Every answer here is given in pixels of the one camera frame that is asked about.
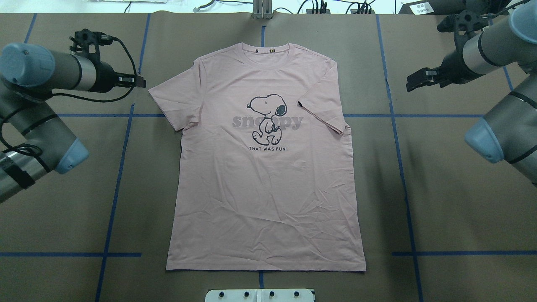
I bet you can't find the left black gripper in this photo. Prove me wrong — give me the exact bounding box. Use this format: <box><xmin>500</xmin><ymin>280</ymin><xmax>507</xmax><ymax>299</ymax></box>
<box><xmin>97</xmin><ymin>63</ymin><xmax>146</xmax><ymax>93</ymax></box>

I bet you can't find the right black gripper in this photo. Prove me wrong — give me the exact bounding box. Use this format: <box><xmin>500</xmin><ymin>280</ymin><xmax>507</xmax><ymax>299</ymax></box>
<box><xmin>405</xmin><ymin>50</ymin><xmax>483</xmax><ymax>92</ymax></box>

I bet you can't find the pink Snoopy t-shirt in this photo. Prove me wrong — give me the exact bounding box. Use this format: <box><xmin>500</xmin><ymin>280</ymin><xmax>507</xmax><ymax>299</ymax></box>
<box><xmin>149</xmin><ymin>43</ymin><xmax>366</xmax><ymax>272</ymax></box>

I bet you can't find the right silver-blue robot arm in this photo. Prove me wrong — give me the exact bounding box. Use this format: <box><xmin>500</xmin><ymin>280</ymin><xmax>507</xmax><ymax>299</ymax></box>
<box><xmin>405</xmin><ymin>0</ymin><xmax>536</xmax><ymax>187</ymax></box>

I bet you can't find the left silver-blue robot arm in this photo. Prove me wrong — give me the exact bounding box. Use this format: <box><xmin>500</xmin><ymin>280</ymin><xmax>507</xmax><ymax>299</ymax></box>
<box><xmin>0</xmin><ymin>30</ymin><xmax>146</xmax><ymax>201</ymax></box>

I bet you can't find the black device on desk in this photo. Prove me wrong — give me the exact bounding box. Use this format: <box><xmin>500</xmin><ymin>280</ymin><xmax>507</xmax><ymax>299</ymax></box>
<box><xmin>397</xmin><ymin>0</ymin><xmax>466</xmax><ymax>15</ymax></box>

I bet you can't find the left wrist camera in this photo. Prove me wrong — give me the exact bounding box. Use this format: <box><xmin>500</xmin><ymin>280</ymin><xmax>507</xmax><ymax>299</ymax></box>
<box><xmin>69</xmin><ymin>29</ymin><xmax>114</xmax><ymax>54</ymax></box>

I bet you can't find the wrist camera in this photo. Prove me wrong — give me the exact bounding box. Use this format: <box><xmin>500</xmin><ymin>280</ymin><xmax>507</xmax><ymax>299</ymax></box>
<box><xmin>69</xmin><ymin>29</ymin><xmax>114</xmax><ymax>54</ymax></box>
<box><xmin>436</xmin><ymin>10</ymin><xmax>489</xmax><ymax>39</ymax></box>

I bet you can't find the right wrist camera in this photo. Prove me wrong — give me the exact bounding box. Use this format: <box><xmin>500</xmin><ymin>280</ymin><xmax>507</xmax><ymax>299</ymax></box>
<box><xmin>436</xmin><ymin>10</ymin><xmax>489</xmax><ymax>39</ymax></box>

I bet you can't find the aluminium frame post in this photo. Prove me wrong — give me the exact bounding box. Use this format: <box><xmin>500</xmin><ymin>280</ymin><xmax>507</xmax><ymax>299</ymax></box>
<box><xmin>252</xmin><ymin>0</ymin><xmax>274</xmax><ymax>20</ymax></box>

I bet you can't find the white camera mast pedestal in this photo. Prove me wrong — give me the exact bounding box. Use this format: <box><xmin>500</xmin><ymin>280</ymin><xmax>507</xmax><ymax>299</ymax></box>
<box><xmin>205</xmin><ymin>289</ymin><xmax>316</xmax><ymax>302</ymax></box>

